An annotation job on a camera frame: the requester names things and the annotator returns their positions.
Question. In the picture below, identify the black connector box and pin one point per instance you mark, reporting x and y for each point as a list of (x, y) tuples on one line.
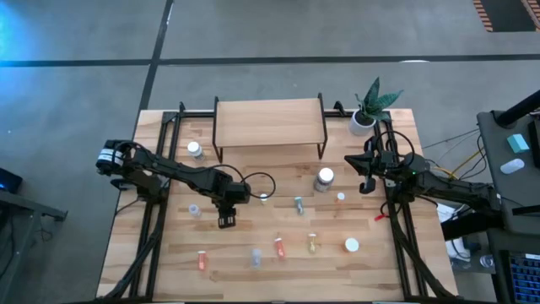
[(120, 184)]

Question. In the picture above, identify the teal box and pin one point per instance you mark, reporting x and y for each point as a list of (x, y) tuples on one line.
[(518, 143)]

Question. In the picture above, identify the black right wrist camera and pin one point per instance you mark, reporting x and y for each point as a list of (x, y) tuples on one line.
[(370, 145)]

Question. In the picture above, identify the orange bottle wide white cap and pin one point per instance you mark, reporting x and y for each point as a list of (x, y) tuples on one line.
[(351, 245)]

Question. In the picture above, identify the black device on cart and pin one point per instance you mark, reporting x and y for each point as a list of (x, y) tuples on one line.
[(536, 143)]

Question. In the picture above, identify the wooden shelf with black legs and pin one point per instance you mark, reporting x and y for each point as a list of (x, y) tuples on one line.
[(270, 122)]

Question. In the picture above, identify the snake plant in white pot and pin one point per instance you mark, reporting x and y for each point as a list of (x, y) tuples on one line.
[(358, 126)]

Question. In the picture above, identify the clear vial with coloured pills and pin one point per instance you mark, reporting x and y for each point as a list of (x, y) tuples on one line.
[(256, 257)]

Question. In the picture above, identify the backlit keyboard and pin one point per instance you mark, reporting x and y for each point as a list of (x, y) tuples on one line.
[(525, 278)]

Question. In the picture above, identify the red clip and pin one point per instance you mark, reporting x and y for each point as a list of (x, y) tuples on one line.
[(381, 218)]

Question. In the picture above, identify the black pole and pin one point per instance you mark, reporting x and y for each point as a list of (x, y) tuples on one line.
[(519, 110)]

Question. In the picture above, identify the red translucent vial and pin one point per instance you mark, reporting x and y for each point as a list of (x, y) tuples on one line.
[(279, 248)]

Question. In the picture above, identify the small yellow-green vial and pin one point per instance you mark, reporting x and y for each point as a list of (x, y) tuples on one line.
[(263, 197)]

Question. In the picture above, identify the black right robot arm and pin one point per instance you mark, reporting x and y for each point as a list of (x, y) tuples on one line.
[(455, 190)]

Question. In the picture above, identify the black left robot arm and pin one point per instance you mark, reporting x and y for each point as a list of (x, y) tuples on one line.
[(169, 166)]

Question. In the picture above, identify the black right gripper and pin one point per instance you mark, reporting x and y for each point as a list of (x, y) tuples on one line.
[(386, 164)]

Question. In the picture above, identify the clear cup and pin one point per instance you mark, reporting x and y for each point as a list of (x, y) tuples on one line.
[(486, 261)]

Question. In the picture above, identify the small orange vial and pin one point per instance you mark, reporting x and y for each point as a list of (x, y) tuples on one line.
[(340, 197)]

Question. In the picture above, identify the teal vial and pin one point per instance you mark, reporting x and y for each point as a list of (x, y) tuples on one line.
[(299, 205)]

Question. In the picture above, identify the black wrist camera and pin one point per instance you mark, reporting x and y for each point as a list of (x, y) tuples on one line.
[(370, 145), (244, 192)]

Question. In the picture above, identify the orange-red translucent vial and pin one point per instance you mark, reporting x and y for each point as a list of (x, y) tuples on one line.
[(201, 260)]

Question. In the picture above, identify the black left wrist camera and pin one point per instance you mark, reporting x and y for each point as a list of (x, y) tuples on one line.
[(244, 192)]

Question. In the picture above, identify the small clear vial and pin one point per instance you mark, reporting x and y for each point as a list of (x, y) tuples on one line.
[(194, 210)]

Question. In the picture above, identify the large white-capped clear bottle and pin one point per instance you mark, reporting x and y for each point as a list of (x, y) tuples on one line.
[(325, 179)]

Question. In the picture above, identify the orange striped floor mat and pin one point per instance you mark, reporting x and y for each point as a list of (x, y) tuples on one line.
[(482, 12)]

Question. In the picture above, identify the medium white-capped labelled bottle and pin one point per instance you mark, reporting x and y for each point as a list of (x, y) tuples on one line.
[(195, 150)]

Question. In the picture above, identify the black side desk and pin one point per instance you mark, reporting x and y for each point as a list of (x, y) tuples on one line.
[(498, 253)]

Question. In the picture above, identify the white oval case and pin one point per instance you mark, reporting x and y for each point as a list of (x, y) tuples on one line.
[(512, 166)]

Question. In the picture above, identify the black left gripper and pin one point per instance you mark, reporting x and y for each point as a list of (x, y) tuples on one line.
[(228, 202)]

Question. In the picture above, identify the black device with blue light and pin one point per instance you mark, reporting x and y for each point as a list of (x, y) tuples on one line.
[(10, 179)]

